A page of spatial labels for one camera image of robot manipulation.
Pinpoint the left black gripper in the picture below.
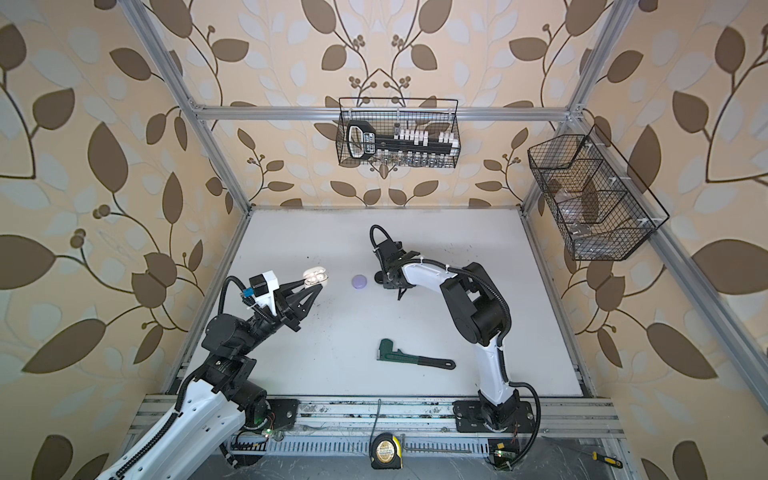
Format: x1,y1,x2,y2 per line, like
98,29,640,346
233,277,317,360

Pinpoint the white earbud charging case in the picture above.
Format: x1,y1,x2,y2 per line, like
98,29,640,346
303,266,328,287

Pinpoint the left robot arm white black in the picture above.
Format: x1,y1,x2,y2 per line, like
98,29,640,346
100,267,328,479

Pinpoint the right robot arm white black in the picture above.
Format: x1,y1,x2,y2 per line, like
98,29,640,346
371,236,542,436

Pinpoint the purple round charging case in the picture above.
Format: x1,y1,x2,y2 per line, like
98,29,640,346
351,274,368,290

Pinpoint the green black pipe wrench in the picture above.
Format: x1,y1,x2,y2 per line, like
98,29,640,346
377,338,456,370

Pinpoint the black socket set holder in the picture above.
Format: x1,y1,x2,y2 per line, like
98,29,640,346
342,120,461,160

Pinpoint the yellow black tape measure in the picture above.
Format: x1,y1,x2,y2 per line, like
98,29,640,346
369,432,403,470

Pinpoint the yellow black screwdriver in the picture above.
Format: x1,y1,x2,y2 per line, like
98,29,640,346
592,452,624,469

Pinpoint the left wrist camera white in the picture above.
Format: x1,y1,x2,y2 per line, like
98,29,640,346
241,271,279,316

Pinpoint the back wire basket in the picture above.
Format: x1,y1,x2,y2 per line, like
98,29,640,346
335,95,461,169

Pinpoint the wire basket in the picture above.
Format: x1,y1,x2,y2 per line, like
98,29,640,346
335,95,461,169
527,125,670,261

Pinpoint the right wire basket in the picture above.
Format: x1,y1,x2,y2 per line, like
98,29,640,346
527,125,670,261

